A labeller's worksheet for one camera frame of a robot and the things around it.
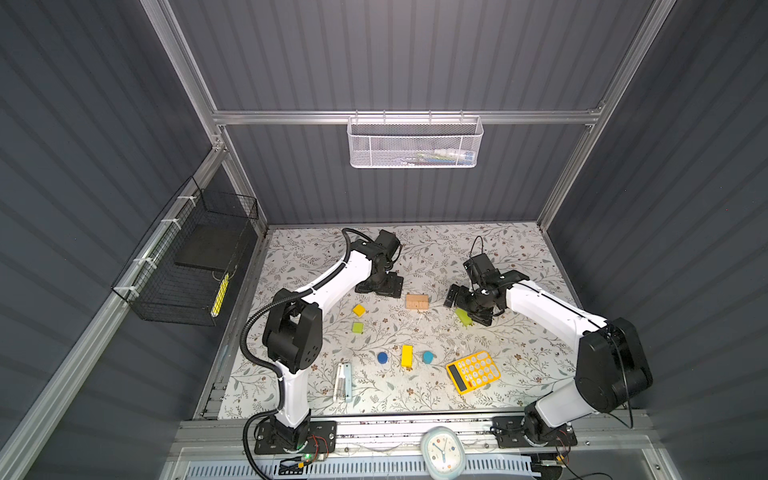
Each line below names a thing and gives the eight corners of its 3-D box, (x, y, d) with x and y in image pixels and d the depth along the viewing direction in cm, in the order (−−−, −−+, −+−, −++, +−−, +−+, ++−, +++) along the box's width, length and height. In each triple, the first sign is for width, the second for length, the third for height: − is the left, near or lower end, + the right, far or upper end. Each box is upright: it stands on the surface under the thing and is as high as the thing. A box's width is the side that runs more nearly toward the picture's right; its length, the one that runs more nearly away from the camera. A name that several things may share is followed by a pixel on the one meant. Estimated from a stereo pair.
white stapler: (334, 402, 81) (333, 399, 79) (338, 367, 87) (337, 363, 85) (351, 402, 81) (350, 399, 79) (354, 367, 87) (352, 363, 85)
